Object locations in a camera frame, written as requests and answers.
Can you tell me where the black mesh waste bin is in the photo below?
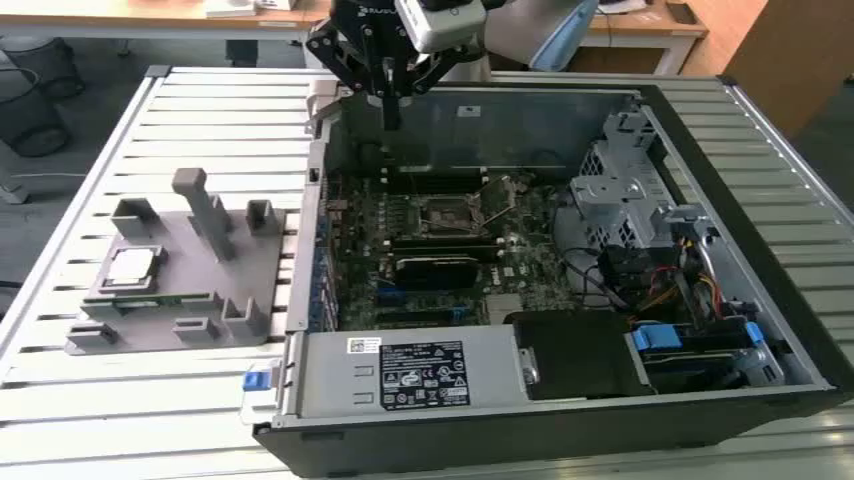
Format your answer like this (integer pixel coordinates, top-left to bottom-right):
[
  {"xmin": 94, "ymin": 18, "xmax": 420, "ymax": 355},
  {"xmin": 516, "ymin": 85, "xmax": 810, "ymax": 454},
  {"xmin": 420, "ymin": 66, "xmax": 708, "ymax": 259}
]
[
  {"xmin": 0, "ymin": 67, "xmax": 72, "ymax": 159},
  {"xmin": 0, "ymin": 37, "xmax": 88, "ymax": 99}
]

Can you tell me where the silver power supply unit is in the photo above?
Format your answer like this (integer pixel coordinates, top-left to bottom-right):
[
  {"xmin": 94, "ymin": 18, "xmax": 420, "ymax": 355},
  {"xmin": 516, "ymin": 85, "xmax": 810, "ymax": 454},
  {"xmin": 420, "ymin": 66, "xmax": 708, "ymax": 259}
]
[{"xmin": 292, "ymin": 327, "xmax": 532, "ymax": 419}]

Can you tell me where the coloured power wire bundle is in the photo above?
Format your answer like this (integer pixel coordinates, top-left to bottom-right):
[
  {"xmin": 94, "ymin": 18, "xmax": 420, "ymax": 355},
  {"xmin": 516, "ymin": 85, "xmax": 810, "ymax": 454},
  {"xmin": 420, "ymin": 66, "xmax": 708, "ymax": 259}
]
[{"xmin": 639, "ymin": 234, "xmax": 728, "ymax": 321}]

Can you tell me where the black open PC case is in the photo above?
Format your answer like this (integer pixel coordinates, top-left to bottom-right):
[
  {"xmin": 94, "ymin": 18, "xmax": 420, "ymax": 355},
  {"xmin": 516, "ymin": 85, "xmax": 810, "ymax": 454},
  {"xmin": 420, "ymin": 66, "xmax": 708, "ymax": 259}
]
[{"xmin": 250, "ymin": 74, "xmax": 854, "ymax": 479}]

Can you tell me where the blue disk carrier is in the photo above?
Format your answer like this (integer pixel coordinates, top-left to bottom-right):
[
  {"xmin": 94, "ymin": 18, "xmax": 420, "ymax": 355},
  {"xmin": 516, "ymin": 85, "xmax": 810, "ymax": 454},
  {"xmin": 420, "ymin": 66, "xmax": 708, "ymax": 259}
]
[{"xmin": 629, "ymin": 324, "xmax": 681, "ymax": 356}]

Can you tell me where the black graphics card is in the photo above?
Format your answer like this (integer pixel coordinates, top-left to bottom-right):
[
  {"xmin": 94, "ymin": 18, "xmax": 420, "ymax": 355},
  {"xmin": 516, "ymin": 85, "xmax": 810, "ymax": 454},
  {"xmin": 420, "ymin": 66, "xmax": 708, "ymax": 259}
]
[{"xmin": 392, "ymin": 254, "xmax": 481, "ymax": 292}]

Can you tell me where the thin wire locking lever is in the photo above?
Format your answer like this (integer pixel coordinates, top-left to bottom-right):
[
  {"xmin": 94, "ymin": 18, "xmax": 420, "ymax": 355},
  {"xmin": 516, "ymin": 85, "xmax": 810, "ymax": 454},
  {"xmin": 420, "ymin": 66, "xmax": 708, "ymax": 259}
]
[{"xmin": 480, "ymin": 203, "xmax": 521, "ymax": 226}]

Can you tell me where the metal socket cover frame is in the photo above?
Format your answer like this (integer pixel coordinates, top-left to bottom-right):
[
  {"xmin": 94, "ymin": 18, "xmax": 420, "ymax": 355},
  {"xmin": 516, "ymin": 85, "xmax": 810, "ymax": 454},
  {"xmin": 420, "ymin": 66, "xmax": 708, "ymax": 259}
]
[{"xmin": 473, "ymin": 174, "xmax": 520, "ymax": 225}]

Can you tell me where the green motherboard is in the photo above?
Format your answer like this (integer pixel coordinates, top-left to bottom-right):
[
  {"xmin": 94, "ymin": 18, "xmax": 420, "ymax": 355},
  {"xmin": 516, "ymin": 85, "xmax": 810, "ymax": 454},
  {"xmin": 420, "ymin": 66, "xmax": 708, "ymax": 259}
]
[{"xmin": 318, "ymin": 169, "xmax": 601, "ymax": 334}]

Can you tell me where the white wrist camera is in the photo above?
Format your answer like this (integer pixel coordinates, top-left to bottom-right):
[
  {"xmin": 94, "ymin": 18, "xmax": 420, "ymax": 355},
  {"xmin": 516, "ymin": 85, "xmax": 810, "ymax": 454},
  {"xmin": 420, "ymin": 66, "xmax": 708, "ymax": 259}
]
[{"xmin": 392, "ymin": 0, "xmax": 489, "ymax": 54}]

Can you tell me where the blue case latch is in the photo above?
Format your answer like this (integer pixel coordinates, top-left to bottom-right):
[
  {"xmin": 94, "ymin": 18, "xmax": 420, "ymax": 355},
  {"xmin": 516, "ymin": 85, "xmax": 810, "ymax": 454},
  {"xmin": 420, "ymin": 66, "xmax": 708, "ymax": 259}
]
[{"xmin": 242, "ymin": 363, "xmax": 278, "ymax": 392}]

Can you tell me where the white box on desk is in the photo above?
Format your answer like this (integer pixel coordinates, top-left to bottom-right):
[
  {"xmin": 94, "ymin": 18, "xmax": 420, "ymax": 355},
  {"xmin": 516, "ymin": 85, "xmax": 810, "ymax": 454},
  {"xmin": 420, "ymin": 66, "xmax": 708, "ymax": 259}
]
[{"xmin": 205, "ymin": 0, "xmax": 258, "ymax": 19}]

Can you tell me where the wooden desk white frame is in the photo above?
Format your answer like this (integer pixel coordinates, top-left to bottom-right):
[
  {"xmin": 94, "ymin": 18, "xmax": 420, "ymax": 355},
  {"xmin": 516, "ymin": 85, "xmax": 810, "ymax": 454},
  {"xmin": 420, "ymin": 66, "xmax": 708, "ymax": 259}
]
[
  {"xmin": 298, "ymin": 0, "xmax": 709, "ymax": 76},
  {"xmin": 0, "ymin": 0, "xmax": 314, "ymax": 69}
]

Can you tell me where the silver chipset heatsink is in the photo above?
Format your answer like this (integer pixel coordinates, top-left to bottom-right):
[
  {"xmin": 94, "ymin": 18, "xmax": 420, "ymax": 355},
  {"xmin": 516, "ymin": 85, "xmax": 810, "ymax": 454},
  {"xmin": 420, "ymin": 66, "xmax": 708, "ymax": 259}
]
[{"xmin": 484, "ymin": 293, "xmax": 525, "ymax": 324}]

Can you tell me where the grey plastic parts rack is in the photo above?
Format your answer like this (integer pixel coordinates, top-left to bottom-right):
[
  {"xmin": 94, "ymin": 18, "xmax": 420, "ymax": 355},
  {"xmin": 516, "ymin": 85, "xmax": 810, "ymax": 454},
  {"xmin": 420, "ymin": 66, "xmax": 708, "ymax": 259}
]
[{"xmin": 64, "ymin": 167, "xmax": 289, "ymax": 357}]

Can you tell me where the black plastic fan shroud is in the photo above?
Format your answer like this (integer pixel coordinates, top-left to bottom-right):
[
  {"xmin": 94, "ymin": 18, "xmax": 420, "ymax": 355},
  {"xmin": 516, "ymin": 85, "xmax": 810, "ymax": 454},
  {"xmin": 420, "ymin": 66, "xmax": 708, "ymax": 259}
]
[{"xmin": 509, "ymin": 309, "xmax": 655, "ymax": 401}]

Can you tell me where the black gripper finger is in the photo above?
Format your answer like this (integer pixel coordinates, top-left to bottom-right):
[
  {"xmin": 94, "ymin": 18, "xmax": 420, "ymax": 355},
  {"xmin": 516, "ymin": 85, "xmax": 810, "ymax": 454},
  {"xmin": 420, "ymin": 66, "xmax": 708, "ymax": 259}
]
[
  {"xmin": 392, "ymin": 29, "xmax": 468, "ymax": 132},
  {"xmin": 304, "ymin": 19, "xmax": 395, "ymax": 132}
]

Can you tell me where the wooden cabinet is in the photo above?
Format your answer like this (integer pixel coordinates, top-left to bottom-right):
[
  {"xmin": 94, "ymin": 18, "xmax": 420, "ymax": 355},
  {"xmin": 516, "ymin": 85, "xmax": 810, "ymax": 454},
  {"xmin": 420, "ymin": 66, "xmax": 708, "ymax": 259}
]
[{"xmin": 679, "ymin": 0, "xmax": 854, "ymax": 141}]

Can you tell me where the black RAM slot bank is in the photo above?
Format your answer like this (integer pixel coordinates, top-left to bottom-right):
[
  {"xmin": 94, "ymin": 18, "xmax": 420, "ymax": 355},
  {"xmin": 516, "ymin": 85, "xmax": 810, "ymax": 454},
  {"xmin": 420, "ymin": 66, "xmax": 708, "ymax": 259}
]
[
  {"xmin": 383, "ymin": 164, "xmax": 492, "ymax": 194},
  {"xmin": 389, "ymin": 234, "xmax": 501, "ymax": 261}
]

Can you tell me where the green RAM stick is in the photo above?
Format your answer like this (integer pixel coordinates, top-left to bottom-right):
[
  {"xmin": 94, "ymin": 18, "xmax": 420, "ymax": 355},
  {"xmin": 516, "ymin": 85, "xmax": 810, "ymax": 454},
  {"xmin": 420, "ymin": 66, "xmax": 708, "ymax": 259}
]
[{"xmin": 112, "ymin": 294, "xmax": 185, "ymax": 307}]

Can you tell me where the CPU socket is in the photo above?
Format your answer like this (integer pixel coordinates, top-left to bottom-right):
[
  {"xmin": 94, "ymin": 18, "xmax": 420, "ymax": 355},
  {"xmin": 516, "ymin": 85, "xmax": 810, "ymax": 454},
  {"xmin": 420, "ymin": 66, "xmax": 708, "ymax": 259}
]
[{"xmin": 413, "ymin": 193, "xmax": 483, "ymax": 237}]

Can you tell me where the silver metal drive cage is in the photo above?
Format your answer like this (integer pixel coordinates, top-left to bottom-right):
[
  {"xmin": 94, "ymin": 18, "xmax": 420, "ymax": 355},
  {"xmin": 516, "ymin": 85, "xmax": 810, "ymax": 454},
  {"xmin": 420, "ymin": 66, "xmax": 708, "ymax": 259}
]
[{"xmin": 565, "ymin": 112, "xmax": 712, "ymax": 251}]

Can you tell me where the silver CPU green board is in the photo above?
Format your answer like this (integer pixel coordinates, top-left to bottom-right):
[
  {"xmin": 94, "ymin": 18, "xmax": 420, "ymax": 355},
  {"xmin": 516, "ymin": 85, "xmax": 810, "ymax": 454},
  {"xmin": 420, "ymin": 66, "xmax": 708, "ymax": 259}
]
[{"xmin": 105, "ymin": 247, "xmax": 161, "ymax": 284}]

